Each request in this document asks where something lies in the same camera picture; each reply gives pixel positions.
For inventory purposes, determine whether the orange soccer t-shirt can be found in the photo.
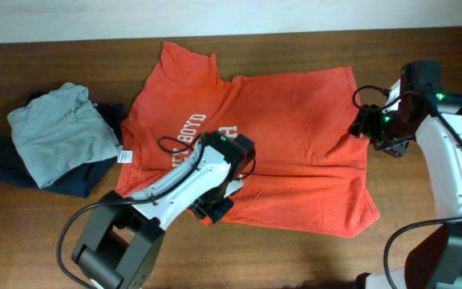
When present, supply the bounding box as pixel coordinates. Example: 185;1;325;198
116;42;380;238

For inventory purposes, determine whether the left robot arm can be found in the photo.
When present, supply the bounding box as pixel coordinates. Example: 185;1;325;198
71;131;256;289

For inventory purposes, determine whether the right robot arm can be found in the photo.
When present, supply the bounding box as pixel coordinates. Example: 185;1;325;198
349;60;462;289

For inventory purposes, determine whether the folded grey shirt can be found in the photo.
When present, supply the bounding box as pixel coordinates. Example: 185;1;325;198
7;83;121;189

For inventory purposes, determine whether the folded navy garment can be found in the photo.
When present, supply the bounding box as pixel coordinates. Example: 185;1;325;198
0;103;124;198

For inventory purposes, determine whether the left black cable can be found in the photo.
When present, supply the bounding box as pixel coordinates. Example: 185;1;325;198
56;135;257;289

